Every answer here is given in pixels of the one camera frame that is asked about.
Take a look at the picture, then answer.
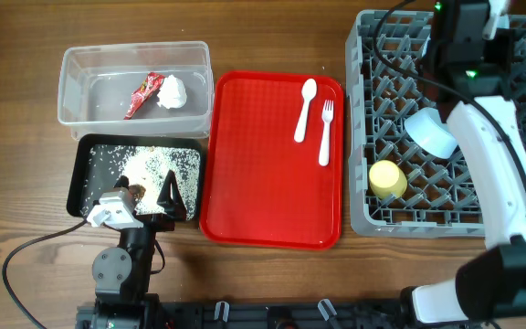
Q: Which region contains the white napkin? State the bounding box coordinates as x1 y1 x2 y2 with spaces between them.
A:
157 75 187 109

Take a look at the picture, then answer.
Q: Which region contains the red ketchup packet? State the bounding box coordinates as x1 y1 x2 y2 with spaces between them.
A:
124 72 165 120

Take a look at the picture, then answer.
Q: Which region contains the white plastic spoon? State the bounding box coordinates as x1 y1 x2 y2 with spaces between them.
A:
294 79 317 143

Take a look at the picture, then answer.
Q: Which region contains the small light blue bowl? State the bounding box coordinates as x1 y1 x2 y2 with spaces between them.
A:
404 107 458 159

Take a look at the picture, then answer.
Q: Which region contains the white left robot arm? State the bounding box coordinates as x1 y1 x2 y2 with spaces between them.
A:
79 171 186 328

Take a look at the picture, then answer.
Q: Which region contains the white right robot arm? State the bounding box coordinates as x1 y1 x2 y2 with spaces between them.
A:
393 0 526 328

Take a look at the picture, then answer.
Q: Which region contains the black waste tray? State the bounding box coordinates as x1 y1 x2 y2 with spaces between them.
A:
67 134 206 221

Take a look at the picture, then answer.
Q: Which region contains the grey dishwasher rack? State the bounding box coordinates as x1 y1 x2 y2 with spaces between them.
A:
345 10 526 239

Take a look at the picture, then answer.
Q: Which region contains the spilled rice pile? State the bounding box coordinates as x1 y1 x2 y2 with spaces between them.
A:
79 144 201 220

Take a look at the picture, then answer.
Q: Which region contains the red serving tray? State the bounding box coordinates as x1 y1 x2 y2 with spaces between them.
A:
199 70 345 250

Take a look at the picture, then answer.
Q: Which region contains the clear plastic bin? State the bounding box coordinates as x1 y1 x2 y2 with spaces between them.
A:
58 41 214 140

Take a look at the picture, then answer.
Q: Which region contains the pink plastic fork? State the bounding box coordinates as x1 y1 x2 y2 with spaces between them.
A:
318 100 334 166

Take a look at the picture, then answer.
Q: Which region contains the yellow cup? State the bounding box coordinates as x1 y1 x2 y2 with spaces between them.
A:
369 160 408 199

